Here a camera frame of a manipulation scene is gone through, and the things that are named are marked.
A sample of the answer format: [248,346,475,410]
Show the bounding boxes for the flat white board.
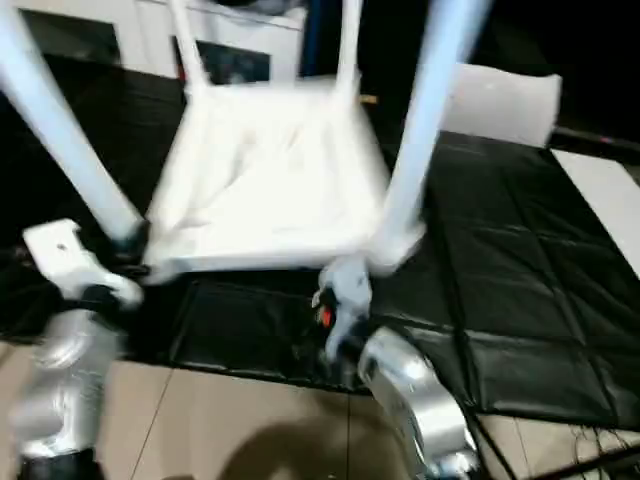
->
[552,148,640,276]

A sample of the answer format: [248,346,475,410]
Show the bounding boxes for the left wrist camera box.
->
[22,218,146,311]

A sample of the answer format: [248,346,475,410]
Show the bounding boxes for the black work mat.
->
[0,55,640,431]

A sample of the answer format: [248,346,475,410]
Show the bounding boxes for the white plastic bag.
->
[440,62,563,149]

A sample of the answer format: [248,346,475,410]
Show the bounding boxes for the black floor cables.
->
[540,420,640,480]

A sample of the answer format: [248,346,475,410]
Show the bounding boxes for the white plastic table leg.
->
[168,0,213,96]
[0,5,146,246]
[370,0,493,256]
[335,0,366,91]

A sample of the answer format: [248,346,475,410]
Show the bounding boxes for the white plastic table top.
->
[140,75,426,286]

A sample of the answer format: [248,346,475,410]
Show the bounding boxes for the white cabinet with glass doors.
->
[15,0,311,86]

